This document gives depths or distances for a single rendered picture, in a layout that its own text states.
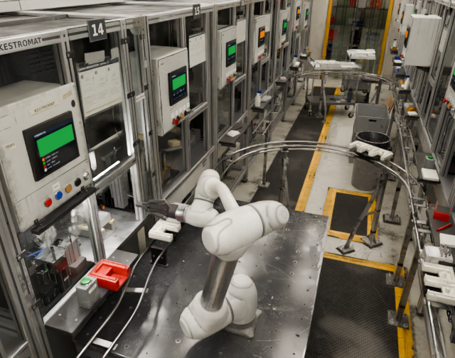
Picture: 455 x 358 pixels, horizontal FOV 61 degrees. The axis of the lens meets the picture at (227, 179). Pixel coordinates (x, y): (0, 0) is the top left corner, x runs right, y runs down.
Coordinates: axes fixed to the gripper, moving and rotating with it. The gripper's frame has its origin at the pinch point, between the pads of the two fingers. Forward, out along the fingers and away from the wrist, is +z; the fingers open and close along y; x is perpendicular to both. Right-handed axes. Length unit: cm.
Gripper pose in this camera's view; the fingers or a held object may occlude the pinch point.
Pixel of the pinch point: (142, 204)
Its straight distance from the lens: 206.8
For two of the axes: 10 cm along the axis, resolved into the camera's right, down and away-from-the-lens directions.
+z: -9.5, -1.6, 2.8
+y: 0.1, -8.9, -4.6
